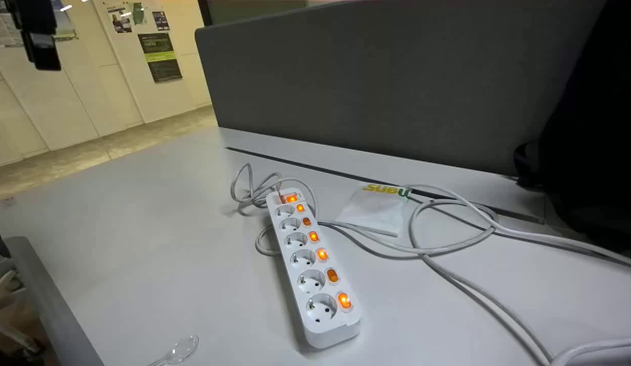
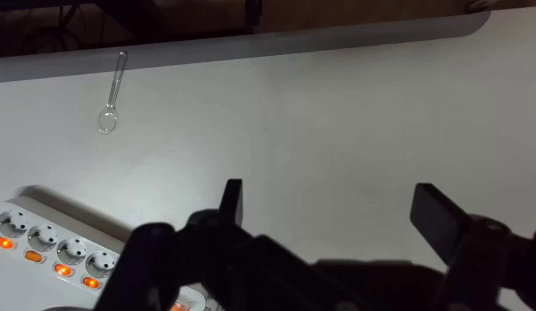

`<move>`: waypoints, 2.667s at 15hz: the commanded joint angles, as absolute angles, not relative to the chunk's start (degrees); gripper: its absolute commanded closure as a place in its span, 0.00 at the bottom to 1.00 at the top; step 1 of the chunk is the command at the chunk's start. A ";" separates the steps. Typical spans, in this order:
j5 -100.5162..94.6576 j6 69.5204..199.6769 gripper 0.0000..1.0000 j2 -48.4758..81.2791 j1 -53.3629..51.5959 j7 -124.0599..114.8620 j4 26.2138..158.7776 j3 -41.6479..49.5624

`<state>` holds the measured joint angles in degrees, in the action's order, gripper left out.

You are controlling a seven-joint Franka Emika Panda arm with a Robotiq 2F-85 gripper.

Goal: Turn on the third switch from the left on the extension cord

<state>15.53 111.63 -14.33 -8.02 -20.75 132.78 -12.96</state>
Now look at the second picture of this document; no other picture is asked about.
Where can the white power strip orange switches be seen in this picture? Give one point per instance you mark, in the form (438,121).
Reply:
(43,242)

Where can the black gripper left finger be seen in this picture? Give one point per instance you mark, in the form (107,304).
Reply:
(230,201)

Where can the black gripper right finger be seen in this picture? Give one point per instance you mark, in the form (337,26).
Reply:
(438,221)

